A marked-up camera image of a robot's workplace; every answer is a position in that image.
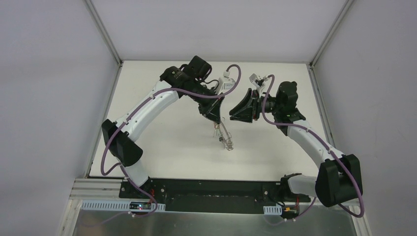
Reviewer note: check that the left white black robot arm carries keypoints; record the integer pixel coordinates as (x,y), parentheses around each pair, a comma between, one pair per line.
(120,135)

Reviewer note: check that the left white cable duct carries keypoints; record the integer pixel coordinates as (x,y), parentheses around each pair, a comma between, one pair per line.
(133,206)

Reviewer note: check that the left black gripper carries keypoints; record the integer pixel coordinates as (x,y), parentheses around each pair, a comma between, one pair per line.
(211,103)

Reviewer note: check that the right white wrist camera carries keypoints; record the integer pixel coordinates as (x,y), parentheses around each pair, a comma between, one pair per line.
(258,82)

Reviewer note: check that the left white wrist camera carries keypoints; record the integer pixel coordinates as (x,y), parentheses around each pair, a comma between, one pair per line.
(225,83)

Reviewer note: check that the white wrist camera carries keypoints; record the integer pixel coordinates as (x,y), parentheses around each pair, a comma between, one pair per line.
(225,83)
(258,82)

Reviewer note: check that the white cable duct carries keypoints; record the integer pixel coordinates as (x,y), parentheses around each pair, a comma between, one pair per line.
(272,210)
(133,206)

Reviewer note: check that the aluminium frame rail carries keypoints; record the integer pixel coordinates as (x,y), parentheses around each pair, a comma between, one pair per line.
(102,188)

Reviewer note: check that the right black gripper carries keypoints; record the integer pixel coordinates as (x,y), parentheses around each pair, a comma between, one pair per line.
(255,104)

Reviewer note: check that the right white cable duct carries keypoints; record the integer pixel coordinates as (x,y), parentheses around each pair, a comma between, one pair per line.
(272,210)

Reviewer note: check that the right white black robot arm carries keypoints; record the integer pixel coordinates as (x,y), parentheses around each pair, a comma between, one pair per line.
(339,175)

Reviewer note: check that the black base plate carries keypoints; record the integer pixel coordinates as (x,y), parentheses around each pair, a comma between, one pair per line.
(214,196)

